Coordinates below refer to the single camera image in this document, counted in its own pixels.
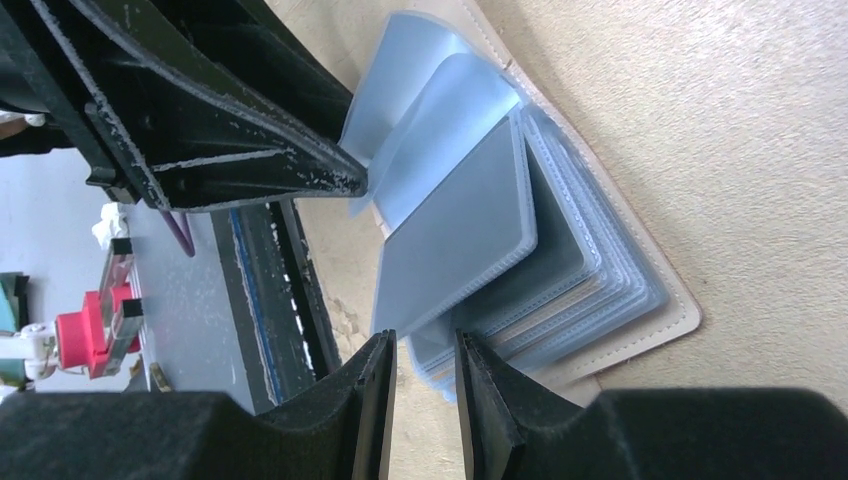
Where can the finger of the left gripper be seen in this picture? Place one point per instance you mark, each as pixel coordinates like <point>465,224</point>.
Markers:
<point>182,105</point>

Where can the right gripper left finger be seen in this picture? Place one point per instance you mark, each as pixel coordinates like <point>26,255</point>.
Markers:
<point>340,428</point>

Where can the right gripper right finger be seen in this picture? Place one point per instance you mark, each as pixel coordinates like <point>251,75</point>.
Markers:
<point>514,428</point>

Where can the beige card holder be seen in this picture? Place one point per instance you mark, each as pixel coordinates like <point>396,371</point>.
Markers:
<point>498,219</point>

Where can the red pink background device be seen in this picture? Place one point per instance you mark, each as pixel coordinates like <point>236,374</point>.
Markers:
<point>96,338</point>

